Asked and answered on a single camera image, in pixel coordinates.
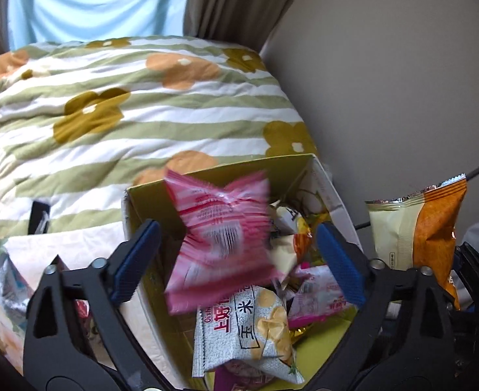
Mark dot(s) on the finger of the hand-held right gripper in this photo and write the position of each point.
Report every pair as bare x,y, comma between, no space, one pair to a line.
463,273

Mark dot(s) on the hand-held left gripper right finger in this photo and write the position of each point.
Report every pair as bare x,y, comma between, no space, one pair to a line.
341,264

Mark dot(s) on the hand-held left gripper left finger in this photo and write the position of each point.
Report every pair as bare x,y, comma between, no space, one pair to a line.
135,260

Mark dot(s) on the white and pink snack packet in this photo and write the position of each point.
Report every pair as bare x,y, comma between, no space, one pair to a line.
317,293

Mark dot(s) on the gold chocolate snack packet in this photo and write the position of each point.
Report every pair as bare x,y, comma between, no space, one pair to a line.
306,236

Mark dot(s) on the orange and cream snack packet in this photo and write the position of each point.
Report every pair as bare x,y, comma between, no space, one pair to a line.
422,236

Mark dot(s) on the yellow-green cardboard box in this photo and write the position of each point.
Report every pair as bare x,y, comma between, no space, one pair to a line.
158,203

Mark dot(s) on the pink striped snack packet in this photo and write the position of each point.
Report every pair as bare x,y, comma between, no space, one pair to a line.
223,236

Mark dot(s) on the white corn chip packet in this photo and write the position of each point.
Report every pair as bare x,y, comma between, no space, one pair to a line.
243,334

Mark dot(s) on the purple snack packet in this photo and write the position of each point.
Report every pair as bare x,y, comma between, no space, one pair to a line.
239,378

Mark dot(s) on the small black object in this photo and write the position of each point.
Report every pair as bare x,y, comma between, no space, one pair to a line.
40,216

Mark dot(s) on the silver snack packet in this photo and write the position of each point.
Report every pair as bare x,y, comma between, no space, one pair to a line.
9,289

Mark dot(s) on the floral striped blanket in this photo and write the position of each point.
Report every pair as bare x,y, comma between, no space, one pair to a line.
121,122

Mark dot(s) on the light blue sheer curtain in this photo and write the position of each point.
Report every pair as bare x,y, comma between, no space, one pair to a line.
101,4

